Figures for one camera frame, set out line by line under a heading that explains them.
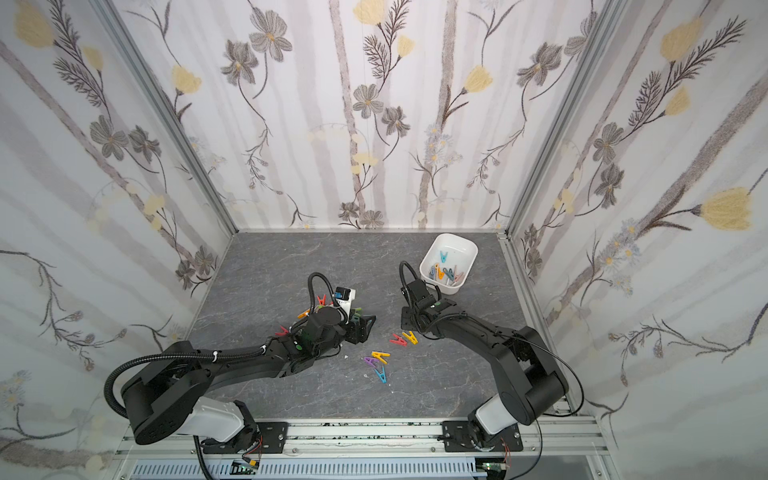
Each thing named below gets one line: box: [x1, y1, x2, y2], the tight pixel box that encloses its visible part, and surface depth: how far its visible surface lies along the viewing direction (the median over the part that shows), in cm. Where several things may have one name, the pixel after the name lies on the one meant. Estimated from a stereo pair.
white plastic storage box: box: [419, 233, 479, 295], surface depth 113 cm
